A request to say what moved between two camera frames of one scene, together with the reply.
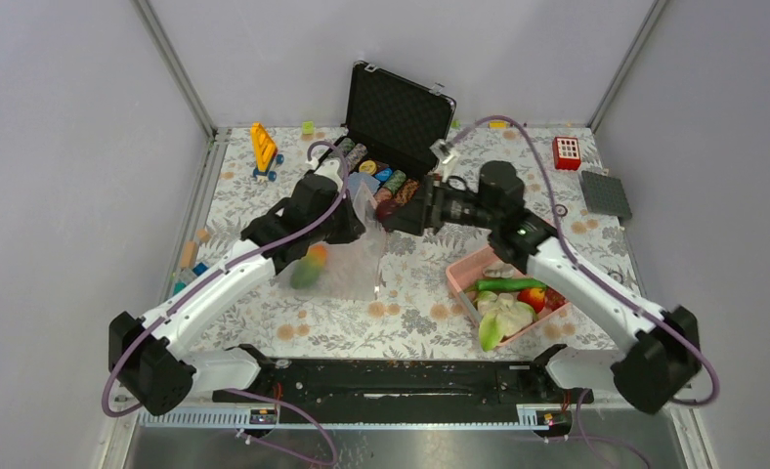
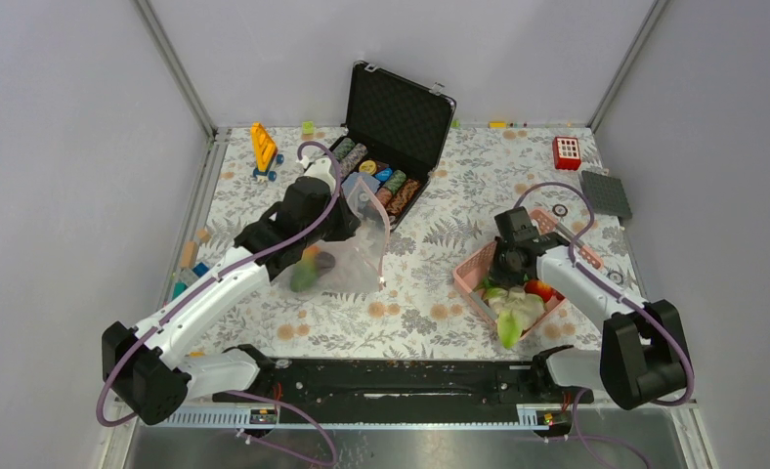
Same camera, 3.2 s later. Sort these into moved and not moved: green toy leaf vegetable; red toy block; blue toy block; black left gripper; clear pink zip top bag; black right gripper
Moved: black right gripper; green toy leaf vegetable
Not moved: red toy block; black left gripper; clear pink zip top bag; blue toy block
